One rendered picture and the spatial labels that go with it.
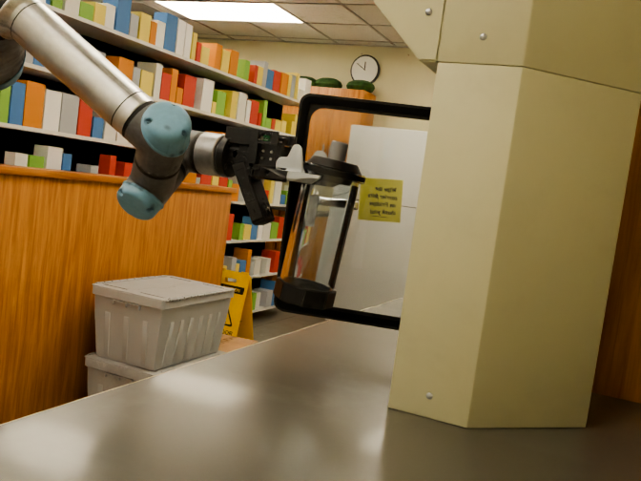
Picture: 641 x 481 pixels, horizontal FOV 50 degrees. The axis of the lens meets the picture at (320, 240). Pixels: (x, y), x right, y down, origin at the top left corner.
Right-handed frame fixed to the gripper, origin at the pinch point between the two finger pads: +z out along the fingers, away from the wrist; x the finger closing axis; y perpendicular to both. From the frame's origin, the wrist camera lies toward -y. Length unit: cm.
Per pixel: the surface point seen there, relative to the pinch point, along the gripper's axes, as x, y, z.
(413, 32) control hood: -14.7, 21.5, 15.2
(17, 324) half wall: 107, -76, -174
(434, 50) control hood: -14.7, 19.4, 18.5
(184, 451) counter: -46, -30, 8
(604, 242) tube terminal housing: -2.2, -2.5, 43.0
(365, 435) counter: -26.9, -29.2, 21.2
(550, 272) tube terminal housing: -8.0, -7.4, 37.2
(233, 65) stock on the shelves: 327, 74, -226
